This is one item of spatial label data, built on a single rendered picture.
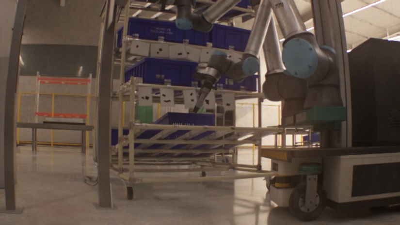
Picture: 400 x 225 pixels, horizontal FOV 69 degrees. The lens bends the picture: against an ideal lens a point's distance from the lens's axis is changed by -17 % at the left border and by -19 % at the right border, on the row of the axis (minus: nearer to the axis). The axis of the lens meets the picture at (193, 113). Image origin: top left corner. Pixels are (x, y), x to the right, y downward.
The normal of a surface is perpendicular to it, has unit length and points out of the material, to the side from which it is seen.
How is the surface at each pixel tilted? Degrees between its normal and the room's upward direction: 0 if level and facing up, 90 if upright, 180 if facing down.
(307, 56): 95
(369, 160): 90
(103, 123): 90
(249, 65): 95
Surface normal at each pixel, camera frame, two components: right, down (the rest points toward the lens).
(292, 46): -0.68, 0.01
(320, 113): -0.02, -0.08
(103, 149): 0.38, -0.07
